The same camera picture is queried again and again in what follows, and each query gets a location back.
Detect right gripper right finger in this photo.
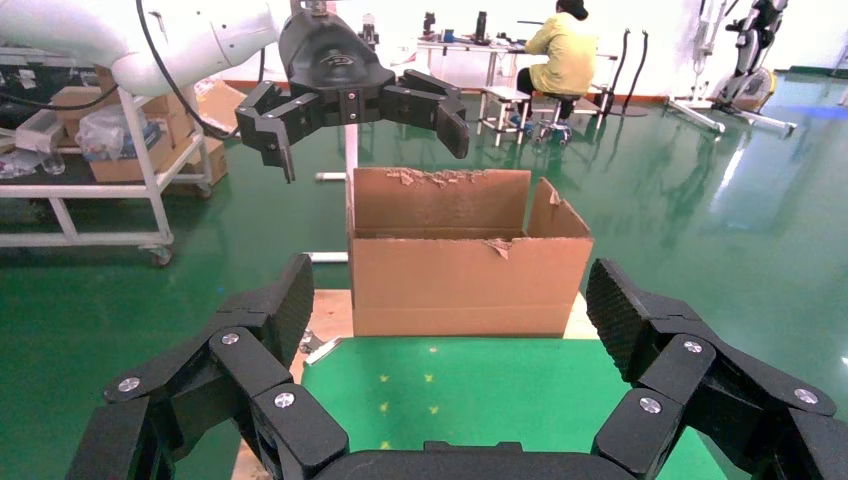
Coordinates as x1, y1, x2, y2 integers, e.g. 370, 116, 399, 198
586, 258, 848, 480

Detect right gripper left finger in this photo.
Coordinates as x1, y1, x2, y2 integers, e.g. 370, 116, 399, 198
66, 253, 349, 480

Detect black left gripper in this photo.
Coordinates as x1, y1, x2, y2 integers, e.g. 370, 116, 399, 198
235, 9, 472, 185

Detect flattened cardboard sheet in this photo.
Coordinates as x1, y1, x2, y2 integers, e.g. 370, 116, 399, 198
193, 78, 248, 138

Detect brown cardboard floor box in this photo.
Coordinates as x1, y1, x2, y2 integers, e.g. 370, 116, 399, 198
162, 135, 229, 199

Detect large open cardboard carton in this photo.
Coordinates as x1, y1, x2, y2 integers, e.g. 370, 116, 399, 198
346, 166, 596, 338

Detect long brown cardboard box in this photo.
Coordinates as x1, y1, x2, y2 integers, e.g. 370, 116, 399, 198
87, 129, 178, 185

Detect small brown cardboard box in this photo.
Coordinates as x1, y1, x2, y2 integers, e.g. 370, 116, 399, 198
51, 86, 121, 123

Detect flat white box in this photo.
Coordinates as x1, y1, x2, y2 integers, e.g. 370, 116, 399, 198
14, 102, 69, 154

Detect metal table clamp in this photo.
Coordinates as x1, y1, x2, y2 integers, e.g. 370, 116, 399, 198
299, 329, 343, 367

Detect small white tube stand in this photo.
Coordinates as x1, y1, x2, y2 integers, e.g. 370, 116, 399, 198
476, 84, 533, 148

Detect black wheeled stool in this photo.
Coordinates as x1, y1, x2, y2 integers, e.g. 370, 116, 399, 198
528, 92, 586, 147

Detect person in yellow jacket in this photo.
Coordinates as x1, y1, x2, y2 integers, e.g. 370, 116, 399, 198
515, 0, 599, 102

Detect green table mat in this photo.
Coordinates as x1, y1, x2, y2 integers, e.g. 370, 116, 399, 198
301, 336, 730, 480

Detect white wheeled shelf cart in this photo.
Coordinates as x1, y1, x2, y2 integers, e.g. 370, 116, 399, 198
0, 46, 215, 268

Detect clear plastic bag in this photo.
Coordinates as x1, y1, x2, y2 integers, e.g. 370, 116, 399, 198
74, 104, 164, 162

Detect clear glass jar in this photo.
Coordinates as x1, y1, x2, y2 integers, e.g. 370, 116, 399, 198
39, 146, 67, 177

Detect white exercise machine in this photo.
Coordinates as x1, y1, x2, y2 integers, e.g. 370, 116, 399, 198
665, 0, 800, 138

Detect white tube table frame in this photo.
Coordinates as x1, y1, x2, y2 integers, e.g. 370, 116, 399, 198
307, 122, 360, 265

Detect white tube frame desk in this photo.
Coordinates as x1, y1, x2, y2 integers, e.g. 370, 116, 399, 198
417, 36, 621, 128

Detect black camera cable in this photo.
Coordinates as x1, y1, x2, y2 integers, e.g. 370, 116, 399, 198
135, 0, 241, 142

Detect black hanging cable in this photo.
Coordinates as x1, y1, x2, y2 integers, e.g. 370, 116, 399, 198
0, 84, 121, 113

